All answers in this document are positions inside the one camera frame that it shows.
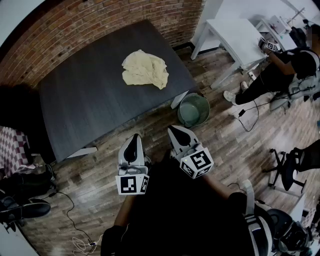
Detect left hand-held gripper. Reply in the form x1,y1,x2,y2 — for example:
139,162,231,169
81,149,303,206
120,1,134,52
115,133,152,196

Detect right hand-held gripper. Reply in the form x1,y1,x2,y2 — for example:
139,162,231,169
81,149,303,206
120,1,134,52
167,125,215,180

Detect green round bucket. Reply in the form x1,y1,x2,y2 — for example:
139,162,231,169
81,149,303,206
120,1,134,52
176,92,211,128

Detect cream clothes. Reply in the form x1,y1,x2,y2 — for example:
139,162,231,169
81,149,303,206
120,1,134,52
121,49,170,90

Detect person's right forearm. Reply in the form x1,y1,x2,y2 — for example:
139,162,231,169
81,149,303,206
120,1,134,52
199,173,241,201

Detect person's left forearm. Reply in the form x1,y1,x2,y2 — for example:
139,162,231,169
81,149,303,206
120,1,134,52
113,193,137,228

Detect white table leg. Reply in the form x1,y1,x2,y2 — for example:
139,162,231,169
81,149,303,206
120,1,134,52
66,146,99,160
170,90,190,110

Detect person's black shirt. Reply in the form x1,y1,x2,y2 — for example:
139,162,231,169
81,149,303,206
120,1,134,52
99,157,251,256

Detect white chair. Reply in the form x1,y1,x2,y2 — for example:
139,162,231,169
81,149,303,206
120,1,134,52
269,92,293,112

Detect black bag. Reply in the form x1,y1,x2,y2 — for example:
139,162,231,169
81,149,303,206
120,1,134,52
0,163,57,201

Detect black office chair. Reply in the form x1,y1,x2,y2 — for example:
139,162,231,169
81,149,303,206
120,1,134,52
262,143,320,195

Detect white table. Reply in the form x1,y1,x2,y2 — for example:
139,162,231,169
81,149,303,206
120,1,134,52
190,17,270,90

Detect black high-back chair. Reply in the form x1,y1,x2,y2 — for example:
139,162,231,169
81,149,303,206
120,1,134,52
0,84,57,165

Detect black cable with adapter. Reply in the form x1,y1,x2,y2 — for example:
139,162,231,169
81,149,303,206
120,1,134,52
233,72,291,133

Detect black floor cable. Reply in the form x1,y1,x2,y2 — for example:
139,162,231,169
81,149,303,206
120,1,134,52
39,191,98,247

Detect white cable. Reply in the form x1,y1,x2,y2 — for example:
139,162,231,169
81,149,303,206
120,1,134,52
72,234,103,255

